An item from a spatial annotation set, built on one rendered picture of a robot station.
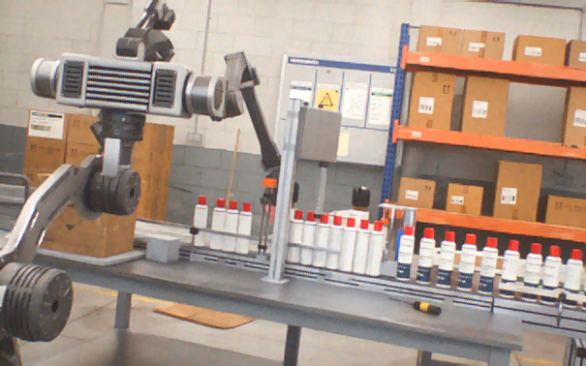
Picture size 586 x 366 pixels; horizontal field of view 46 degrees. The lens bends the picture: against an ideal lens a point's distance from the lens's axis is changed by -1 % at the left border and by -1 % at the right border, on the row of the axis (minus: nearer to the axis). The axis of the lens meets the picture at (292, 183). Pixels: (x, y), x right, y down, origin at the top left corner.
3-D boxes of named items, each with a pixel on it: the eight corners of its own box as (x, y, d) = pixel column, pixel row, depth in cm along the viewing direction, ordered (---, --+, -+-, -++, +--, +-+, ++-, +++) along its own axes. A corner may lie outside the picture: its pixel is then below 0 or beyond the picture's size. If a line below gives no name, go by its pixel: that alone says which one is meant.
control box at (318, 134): (336, 163, 260) (343, 111, 259) (301, 159, 250) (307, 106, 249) (320, 160, 268) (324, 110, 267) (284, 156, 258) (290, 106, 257)
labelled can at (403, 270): (410, 280, 260) (416, 226, 258) (408, 283, 255) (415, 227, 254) (396, 278, 261) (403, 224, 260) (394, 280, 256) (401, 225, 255)
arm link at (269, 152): (226, 76, 257) (254, 70, 255) (228, 71, 262) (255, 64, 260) (261, 173, 279) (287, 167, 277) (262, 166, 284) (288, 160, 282)
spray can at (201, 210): (205, 246, 285) (211, 197, 283) (200, 248, 280) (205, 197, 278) (194, 244, 286) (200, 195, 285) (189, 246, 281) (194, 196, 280)
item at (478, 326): (518, 283, 326) (518, 278, 326) (522, 351, 201) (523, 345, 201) (128, 220, 389) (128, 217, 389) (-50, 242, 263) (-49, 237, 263)
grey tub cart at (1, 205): (-28, 287, 518) (-17, 161, 513) (56, 293, 528) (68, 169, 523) (-70, 317, 431) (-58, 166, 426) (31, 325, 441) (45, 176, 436)
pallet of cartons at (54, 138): (166, 270, 670) (181, 126, 663) (140, 287, 588) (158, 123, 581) (47, 254, 678) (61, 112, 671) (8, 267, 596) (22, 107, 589)
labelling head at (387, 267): (409, 273, 273) (417, 209, 271) (404, 278, 260) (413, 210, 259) (375, 268, 277) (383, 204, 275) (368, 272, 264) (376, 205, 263)
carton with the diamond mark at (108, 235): (133, 251, 272) (139, 182, 270) (103, 259, 248) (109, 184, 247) (65, 239, 279) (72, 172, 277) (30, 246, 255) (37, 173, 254)
